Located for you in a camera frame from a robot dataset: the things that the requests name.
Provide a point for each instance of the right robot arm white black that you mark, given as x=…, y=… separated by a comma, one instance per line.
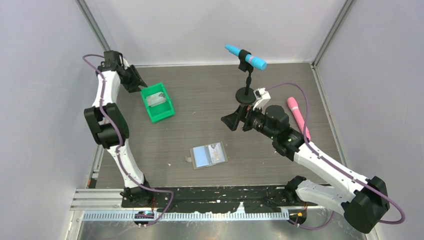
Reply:
x=362, y=201

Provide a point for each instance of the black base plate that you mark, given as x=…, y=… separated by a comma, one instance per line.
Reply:
x=212, y=199

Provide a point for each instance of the black microphone stand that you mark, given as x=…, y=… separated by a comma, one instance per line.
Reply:
x=245, y=95

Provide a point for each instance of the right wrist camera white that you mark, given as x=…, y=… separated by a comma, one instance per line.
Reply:
x=262, y=97

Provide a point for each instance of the pink toy microphone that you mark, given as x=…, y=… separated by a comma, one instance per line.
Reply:
x=294, y=108

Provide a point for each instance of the silver VIP card stack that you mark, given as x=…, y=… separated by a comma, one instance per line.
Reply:
x=156, y=99

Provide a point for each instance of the aluminium frame rail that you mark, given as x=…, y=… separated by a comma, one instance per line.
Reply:
x=106, y=205

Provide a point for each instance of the blue toy microphone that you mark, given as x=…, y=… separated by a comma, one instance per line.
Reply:
x=246, y=58

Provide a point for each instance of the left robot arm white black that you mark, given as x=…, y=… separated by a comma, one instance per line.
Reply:
x=109, y=127

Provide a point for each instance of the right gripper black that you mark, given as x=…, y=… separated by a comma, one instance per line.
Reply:
x=232, y=120

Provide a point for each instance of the grey leather card holder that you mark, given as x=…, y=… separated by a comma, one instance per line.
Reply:
x=199, y=157

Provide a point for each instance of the green plastic bin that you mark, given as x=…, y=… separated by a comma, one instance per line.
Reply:
x=159, y=112

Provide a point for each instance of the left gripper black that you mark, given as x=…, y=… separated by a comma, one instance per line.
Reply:
x=133, y=87

